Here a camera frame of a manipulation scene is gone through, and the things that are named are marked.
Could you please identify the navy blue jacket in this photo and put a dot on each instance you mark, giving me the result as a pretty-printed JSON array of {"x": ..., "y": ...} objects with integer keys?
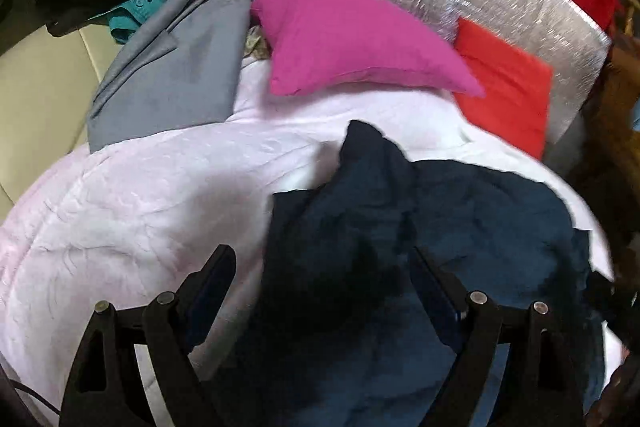
[{"x": 350, "y": 232}]

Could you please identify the magenta pillow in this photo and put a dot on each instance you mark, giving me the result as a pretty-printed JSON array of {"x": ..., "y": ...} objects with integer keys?
[{"x": 350, "y": 42}]

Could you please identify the black garment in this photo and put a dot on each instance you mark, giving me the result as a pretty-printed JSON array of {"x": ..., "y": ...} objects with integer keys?
[{"x": 75, "y": 2}]

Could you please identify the cream leather sofa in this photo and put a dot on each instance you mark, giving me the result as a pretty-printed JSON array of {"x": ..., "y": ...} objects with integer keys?
[{"x": 40, "y": 107}]

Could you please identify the teal garment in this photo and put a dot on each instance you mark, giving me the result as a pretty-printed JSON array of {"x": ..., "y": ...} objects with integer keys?
[{"x": 135, "y": 14}]

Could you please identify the grey garment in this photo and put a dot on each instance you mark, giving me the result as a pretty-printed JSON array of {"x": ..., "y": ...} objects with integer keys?
[{"x": 165, "y": 72}]

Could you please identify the white bed quilt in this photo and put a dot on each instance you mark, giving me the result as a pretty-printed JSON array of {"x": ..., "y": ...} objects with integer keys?
[{"x": 150, "y": 207}]

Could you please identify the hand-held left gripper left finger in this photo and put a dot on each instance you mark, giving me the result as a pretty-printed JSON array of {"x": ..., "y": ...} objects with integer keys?
[{"x": 207, "y": 302}]

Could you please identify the red pillow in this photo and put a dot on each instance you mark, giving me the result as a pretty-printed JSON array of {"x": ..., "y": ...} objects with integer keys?
[{"x": 505, "y": 97}]

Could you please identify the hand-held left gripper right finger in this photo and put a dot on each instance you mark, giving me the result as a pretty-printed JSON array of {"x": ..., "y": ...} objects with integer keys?
[{"x": 440, "y": 307}]

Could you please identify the small patterned cloth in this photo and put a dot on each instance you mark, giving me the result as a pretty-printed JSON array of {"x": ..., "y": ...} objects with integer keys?
[{"x": 257, "y": 44}]

